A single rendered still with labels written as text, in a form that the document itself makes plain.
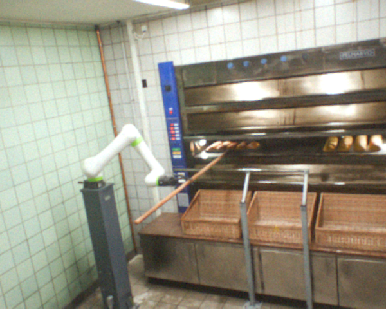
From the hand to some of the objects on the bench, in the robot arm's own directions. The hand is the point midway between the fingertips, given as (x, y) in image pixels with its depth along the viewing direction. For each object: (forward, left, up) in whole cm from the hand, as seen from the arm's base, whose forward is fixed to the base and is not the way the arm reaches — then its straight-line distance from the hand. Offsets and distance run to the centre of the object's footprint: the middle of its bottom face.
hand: (189, 181), depth 301 cm
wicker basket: (+56, +55, -62) cm, 100 cm away
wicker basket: (-4, +52, -62) cm, 81 cm away
